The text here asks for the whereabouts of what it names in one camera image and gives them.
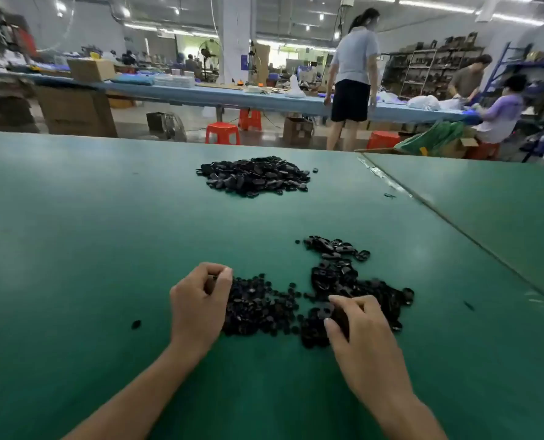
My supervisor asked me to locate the white plastic bag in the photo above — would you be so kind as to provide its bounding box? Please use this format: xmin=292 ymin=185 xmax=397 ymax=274
xmin=284 ymin=75 xmax=308 ymax=97

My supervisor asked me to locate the small open cardboard box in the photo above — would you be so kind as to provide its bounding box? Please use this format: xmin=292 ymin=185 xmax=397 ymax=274
xmin=283 ymin=115 xmax=315 ymax=145

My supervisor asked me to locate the person's right hand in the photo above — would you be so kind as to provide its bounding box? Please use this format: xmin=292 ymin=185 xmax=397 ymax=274
xmin=322 ymin=295 xmax=413 ymax=411

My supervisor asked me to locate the person's left forearm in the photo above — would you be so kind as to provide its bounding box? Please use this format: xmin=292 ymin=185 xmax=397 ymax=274
xmin=64 ymin=343 xmax=200 ymax=440

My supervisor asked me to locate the green striped bag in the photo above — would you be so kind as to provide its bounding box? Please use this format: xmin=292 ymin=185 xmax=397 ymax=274
xmin=395 ymin=120 xmax=466 ymax=156

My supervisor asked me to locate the metal storage shelf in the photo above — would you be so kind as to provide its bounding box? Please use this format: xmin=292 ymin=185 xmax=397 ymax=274
xmin=382 ymin=36 xmax=486 ymax=97

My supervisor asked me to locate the grey floor fan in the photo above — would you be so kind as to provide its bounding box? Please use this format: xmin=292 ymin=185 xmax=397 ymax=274
xmin=146 ymin=111 xmax=188 ymax=141

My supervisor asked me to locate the long blue work table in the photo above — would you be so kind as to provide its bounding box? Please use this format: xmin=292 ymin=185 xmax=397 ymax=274
xmin=24 ymin=73 xmax=470 ymax=125

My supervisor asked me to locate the person's left hand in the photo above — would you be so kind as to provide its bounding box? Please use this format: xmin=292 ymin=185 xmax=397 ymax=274
xmin=168 ymin=263 xmax=235 ymax=361

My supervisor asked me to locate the red plastic stool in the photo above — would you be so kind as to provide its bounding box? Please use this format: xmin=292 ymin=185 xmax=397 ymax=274
xmin=465 ymin=142 xmax=501 ymax=161
xmin=366 ymin=131 xmax=403 ymax=151
xmin=238 ymin=108 xmax=263 ymax=132
xmin=205 ymin=122 xmax=242 ymax=145

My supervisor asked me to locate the pile of black oval shells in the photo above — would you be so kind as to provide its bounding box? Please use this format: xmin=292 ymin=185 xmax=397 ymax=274
xmin=300 ymin=235 xmax=416 ymax=332

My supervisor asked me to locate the cardboard box with tape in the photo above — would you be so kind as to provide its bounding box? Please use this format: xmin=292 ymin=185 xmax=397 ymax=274
xmin=67 ymin=57 xmax=117 ymax=84

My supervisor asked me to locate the pile of small black buttons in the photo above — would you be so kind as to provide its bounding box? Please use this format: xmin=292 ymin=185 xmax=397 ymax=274
xmin=219 ymin=274 xmax=331 ymax=350

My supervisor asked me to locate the dark cardboard box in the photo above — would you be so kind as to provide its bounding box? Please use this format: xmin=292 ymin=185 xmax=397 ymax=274
xmin=0 ymin=95 xmax=37 ymax=130

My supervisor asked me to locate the blue shelving rack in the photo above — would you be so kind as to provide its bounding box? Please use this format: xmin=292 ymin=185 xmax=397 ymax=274
xmin=481 ymin=43 xmax=544 ymax=108

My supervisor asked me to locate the large brown cardboard box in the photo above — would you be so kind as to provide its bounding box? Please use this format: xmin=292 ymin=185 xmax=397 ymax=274
xmin=35 ymin=84 xmax=119 ymax=138

